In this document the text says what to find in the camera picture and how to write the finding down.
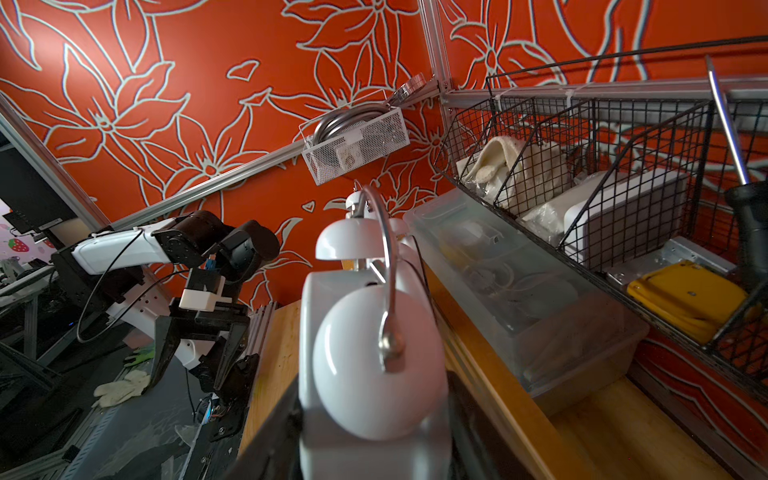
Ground white box in basket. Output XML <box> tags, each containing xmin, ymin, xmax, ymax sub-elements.
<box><xmin>561</xmin><ymin>169</ymin><xmax>689</xmax><ymax>271</ymax></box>

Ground wooden two-tier shelf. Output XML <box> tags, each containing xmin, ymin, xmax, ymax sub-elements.
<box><xmin>239</xmin><ymin>263</ymin><xmax>601</xmax><ymax>480</ymax></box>

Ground black handled screwdriver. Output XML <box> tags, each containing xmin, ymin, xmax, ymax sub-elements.
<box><xmin>705</xmin><ymin>55</ymin><xmax>767</xmax><ymax>288</ymax></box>

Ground white cloth in basket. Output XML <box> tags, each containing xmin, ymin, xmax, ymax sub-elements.
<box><xmin>456</xmin><ymin>136</ymin><xmax>573</xmax><ymax>215</ymax></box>

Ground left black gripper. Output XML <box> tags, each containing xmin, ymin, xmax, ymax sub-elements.
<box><xmin>148</xmin><ymin>299</ymin><xmax>251</xmax><ymax>390</ymax></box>

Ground white twin-bell clock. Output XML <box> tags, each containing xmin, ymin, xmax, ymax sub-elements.
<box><xmin>298</xmin><ymin>186</ymin><xmax>452</xmax><ymax>479</ymax></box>
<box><xmin>343</xmin><ymin>191</ymin><xmax>421</xmax><ymax>264</ymax></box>

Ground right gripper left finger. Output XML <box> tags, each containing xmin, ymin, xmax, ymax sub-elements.
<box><xmin>224</xmin><ymin>376</ymin><xmax>303</xmax><ymax>480</ymax></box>

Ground grey cables in basket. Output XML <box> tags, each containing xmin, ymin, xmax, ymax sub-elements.
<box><xmin>310</xmin><ymin>101</ymin><xmax>394</xmax><ymax>145</ymax></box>

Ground black wire wall basket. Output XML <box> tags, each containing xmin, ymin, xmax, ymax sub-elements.
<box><xmin>434</xmin><ymin>60</ymin><xmax>767</xmax><ymax>400</ymax></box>

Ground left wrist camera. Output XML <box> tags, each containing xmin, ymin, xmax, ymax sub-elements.
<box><xmin>179</xmin><ymin>268</ymin><xmax>233</xmax><ymax>312</ymax></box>

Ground white mesh wall basket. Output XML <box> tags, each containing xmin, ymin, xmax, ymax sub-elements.
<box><xmin>302</xmin><ymin>104</ymin><xmax>410</xmax><ymax>185</ymax></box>

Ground yellow box in basket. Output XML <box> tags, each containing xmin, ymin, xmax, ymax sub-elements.
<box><xmin>627</xmin><ymin>261</ymin><xmax>747</xmax><ymax>345</ymax></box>

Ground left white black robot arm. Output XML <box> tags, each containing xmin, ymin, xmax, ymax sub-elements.
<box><xmin>52</xmin><ymin>210</ymin><xmax>281</xmax><ymax>400</ymax></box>

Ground clear plastic storage bin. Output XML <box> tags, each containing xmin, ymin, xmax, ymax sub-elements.
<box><xmin>404</xmin><ymin>189</ymin><xmax>649</xmax><ymax>415</ymax></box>

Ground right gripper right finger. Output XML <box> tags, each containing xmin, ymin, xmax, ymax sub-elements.
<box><xmin>447</xmin><ymin>371</ymin><xmax>534</xmax><ymax>480</ymax></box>

